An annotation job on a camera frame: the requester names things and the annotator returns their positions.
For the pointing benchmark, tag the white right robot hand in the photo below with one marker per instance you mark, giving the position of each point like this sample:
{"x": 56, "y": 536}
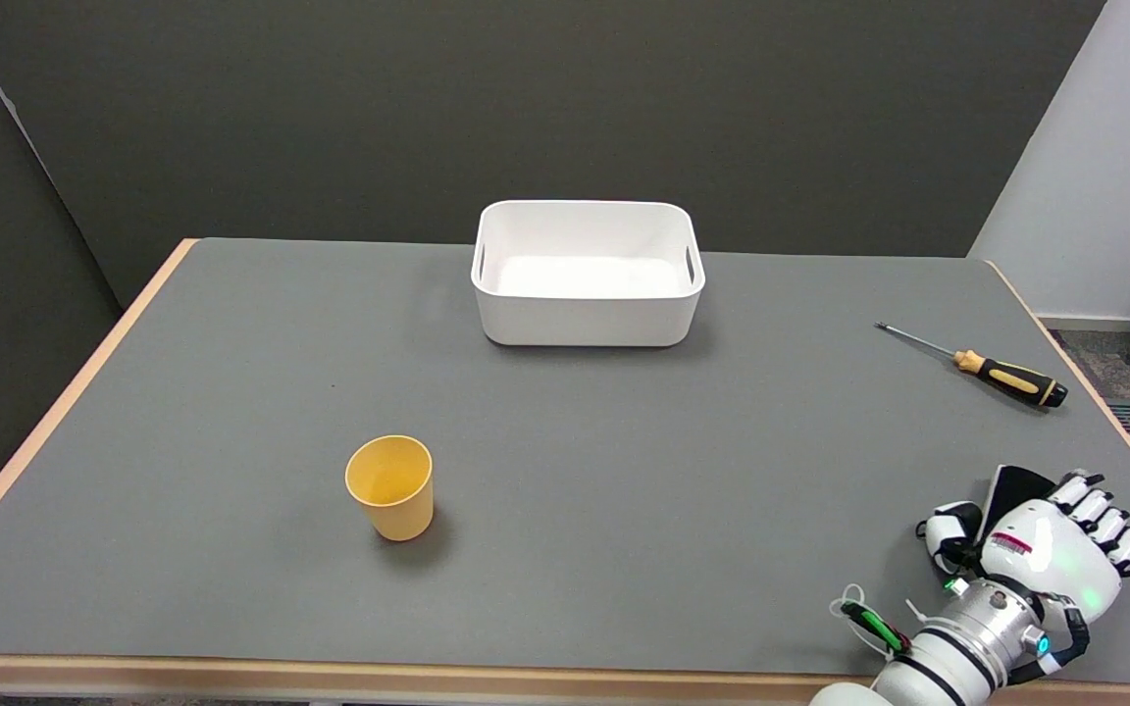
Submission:
{"x": 1051, "y": 554}

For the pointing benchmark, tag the white plastic storage bin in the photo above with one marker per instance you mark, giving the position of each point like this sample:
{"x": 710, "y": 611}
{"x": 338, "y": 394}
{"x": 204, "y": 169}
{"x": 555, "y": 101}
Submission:
{"x": 585, "y": 314}

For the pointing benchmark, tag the yellow plastic cup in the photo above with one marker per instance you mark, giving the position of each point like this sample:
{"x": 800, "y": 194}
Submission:
{"x": 398, "y": 505}

